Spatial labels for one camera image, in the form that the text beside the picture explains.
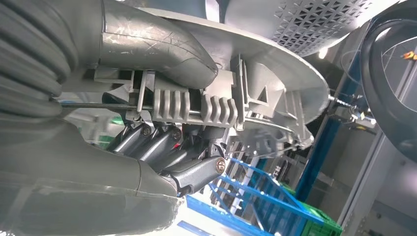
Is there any blue metal shelf rack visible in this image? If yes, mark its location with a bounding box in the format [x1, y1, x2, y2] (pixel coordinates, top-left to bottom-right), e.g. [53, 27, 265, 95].
[295, 49, 362, 203]
[177, 158, 327, 236]

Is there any green plastic crate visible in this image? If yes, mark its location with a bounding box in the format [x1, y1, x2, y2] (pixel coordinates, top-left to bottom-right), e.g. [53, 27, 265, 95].
[280, 182, 343, 236]

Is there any white perforated plastic panel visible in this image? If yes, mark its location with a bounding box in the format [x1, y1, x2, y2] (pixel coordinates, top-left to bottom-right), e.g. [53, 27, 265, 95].
[225, 0, 375, 58]

